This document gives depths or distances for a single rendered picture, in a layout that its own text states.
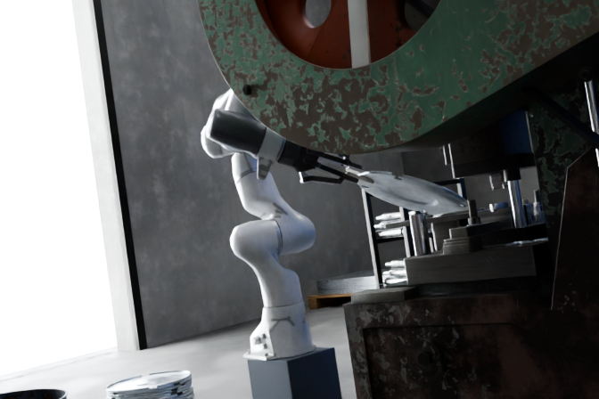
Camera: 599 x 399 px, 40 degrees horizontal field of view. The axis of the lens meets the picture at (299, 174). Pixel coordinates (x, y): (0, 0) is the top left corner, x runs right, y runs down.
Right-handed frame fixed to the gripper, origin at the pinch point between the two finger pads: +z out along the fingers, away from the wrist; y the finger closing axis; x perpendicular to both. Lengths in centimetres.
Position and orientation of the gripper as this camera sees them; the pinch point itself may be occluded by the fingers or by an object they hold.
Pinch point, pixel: (359, 175)
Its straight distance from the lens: 202.5
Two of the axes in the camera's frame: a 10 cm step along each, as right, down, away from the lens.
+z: 9.3, 3.2, 1.7
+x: -2.3, 1.7, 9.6
